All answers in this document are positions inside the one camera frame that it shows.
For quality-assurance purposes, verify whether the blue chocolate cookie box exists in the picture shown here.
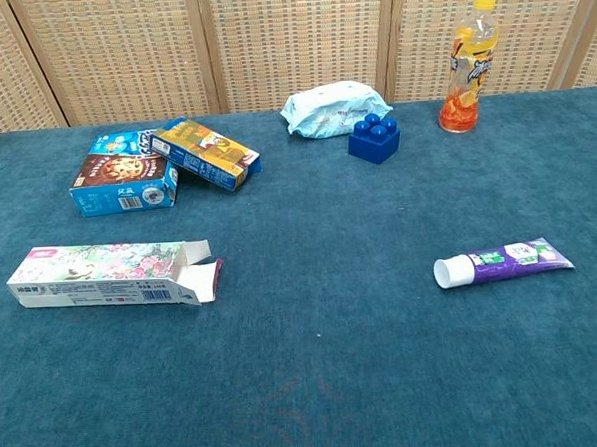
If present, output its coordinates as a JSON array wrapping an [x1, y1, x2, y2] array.
[[66, 128, 182, 219]]

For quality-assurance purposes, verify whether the woven rattan folding screen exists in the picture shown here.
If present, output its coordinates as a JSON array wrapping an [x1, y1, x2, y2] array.
[[0, 0, 597, 135]]

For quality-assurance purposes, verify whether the yellow and blue snack box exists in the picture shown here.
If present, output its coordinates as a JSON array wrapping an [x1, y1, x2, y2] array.
[[147, 113, 266, 197]]

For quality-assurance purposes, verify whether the orange drink bottle yellow cap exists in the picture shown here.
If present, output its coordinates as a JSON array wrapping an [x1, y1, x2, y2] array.
[[432, 0, 507, 135]]

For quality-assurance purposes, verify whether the small colourful printed cardboard box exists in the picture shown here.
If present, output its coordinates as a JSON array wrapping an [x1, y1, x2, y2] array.
[[3, 236, 227, 317]]

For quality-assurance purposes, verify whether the teal blue table cloth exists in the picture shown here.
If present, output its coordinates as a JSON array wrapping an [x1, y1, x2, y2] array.
[[0, 85, 597, 447]]

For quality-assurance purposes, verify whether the light blue wet wipes pack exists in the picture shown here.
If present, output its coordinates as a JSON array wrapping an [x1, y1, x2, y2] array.
[[277, 77, 396, 141]]

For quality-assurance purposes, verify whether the purple toothpaste tube white cap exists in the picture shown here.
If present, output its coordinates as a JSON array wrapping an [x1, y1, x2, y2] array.
[[432, 236, 577, 291]]

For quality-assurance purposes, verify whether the blue plastic building block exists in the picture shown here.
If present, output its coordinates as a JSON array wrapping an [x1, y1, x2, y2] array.
[[346, 111, 403, 167]]

